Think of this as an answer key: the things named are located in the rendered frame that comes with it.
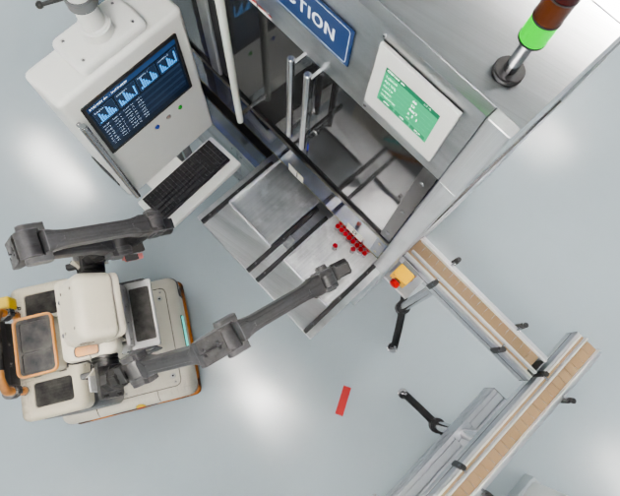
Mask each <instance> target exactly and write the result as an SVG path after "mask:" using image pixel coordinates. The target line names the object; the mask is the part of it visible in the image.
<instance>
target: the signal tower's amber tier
mask: <svg viewBox="0 0 620 496"><path fill-rule="evenodd" d="M574 8H575V7H574ZM574 8H568V9H566V8H561V7H559V6H557V5H555V4H554V3H553V2H552V1H551V0H540V1H539V3H538V4H537V6H536V7H535V9H534V11H533V16H534V19H535V20H536V22H537V23H538V24H539V25H540V26H542V27H544V28H546V29H557V28H559V27H560V26H561V25H562V24H563V23H564V21H565V20H566V19H567V17H568V16H569V15H570V14H571V12H572V11H573V10H574Z"/></svg>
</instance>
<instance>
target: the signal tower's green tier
mask: <svg viewBox="0 0 620 496"><path fill-rule="evenodd" d="M556 32H557V30H556V31H545V30H542V29H540V28H539V27H538V26H537V25H536V24H535V23H534V22H533V20H532V16H531V15H530V16H529V18H528V19H527V21H526V23H525V24H524V26H523V27H522V29H521V30H520V40H521V42H522V43H523V45H525V46H526V47H528V48H531V49H540V48H542V47H544V46H545V45H546V43H547V42H548V41H549V40H550V38H551V37H552V36H553V34H554V33H556Z"/></svg>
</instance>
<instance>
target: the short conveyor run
mask: <svg viewBox="0 0 620 496"><path fill-rule="evenodd" d="M403 257H404V258H405V259H406V260H407V261H408V262H409V263H410V264H411V265H412V266H413V267H414V268H415V269H416V270H417V271H418V272H419V274H418V276H419V277H420V278H421V279H422V280H423V283H422V284H423V285H424V286H425V287H426V288H427V289H428V290H429V291H430V292H431V293H432V294H433V295H434V296H435V297H436V298H437V299H438V300H439V301H440V302H441V303H442V304H443V305H444V306H445V307H446V308H447V309H448V310H449V311H450V312H451V313H452V314H453V315H454V316H455V317H456V318H457V319H458V320H459V321H460V322H461V323H462V324H463V325H464V326H465V327H466V328H467V329H468V330H469V331H470V332H471V333H472V334H473V335H474V336H475V337H476V338H477V339H478V340H479V341H480V342H481V343H482V344H483V345H484V346H485V347H486V348H487V349H488V350H489V351H490V352H491V353H492V354H493V355H494V356H495V357H496V358H497V359H498V360H499V361H500V362H501V363H502V364H503V365H504V366H505V367H506V368H507V369H508V370H509V371H510V372H511V373H512V374H513V375H514V376H515V377H516V378H517V379H518V380H519V381H528V380H529V379H530V378H531V377H532V376H533V375H534V374H536V373H537V372H536V371H537V370H538V369H539V368H540V367H541V366H542V364H543V363H544V362H546V361H547V359H548V357H547V356H546V355H545V354H544V353H543V352H542V351H541V350H540V349H539V348H538V347H537V346H536V345H535V344H534V343H533V342H532V341H531V340H530V339H529V338H528V337H527V336H526V335H525V334H524V333H523V332H522V331H520V330H522V329H525V328H527V327H528V323H519V324H516V325H514V324H513V323H512V322H511V321H510V320H509V319H508V318H507V317H506V316H505V315H504V314H503V313H502V312H501V311H500V310H499V309H498V308H497V307H496V306H495V305H494V304H493V303H492V302H491V301H490V300H489V299H488V298H487V297H486V296H485V295H484V294H483V293H482V292H481V291H480V290H479V289H478V288H477V287H476V286H475V285H474V284H473V283H472V282H471V281H470V280H469V279H467V278H466V277H465V276H464V275H463V274H462V273H461V272H460V271H459V270H458V269H457V268H456V267H455V265H457V264H458V263H459V262H460V261H461V260H462V258H460V257H458V258H455V259H454V260H453V261H451V262H450V261H449V260H448V259H447V258H446V257H445V256H444V255H443V254H442V253H441V252H440V251H439V250H438V249H437V248H436V247H435V246H434V245H433V244H432V243H431V242H430V241H429V240H428V239H427V238H426V237H425V236H423V237H422V238H421V239H419V240H418V241H417V242H416V243H415V244H414V245H413V246H412V247H411V248H410V249H409V250H408V251H407V252H406V253H405V254H404V255H403ZM436 263H437V264H436Z"/></svg>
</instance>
